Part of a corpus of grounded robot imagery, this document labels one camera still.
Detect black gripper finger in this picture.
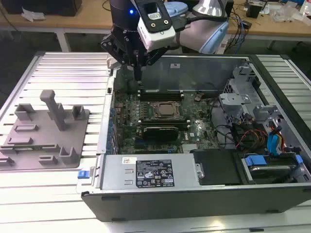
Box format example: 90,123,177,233
100,35,139,82
138,47,169,82

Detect black RAM slot bank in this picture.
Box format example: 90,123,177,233
138,88,185,102
138,117,191,130

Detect metal CPU socket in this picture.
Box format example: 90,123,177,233
151,100,185,119

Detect wooden desk white legs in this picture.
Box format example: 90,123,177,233
0,0,311,53

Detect CPU with silver top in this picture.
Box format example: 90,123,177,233
158,104,180,117

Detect green motherboard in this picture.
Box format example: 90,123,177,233
113,89,219,155

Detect black graphics card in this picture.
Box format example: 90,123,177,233
142,125,180,144

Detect large black equipment box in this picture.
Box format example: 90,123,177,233
4,0,83,17

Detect crumpled white paper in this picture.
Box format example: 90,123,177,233
21,6,46,23

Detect silver metal drive cage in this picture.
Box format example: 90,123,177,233
218,65,285,127

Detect silver finned heatsink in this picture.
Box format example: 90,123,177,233
182,144,199,153

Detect grey plastic parts rack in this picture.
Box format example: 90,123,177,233
0,89,90,170

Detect silver power supply with label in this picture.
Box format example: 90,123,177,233
97,154,204,190

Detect black drive bay plate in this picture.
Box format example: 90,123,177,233
190,149,243,186

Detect clear plastic bags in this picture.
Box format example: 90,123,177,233
269,4,311,25

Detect hard disk in blue carrier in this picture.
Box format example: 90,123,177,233
242,154,303,185

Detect black open PC case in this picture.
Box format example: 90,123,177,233
76,53,311,223

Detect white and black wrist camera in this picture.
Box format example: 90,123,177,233
137,0,176,52

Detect thick black camera cable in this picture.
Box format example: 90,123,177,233
172,14,230,32

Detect thin black internal cable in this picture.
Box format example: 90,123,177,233
209,100,235,148

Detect thin blue cable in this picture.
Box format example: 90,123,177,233
238,17,246,53

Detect red yellow wire bundle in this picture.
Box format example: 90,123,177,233
236,128,268,149

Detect light blue flat cable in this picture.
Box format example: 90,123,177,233
266,133,285,156

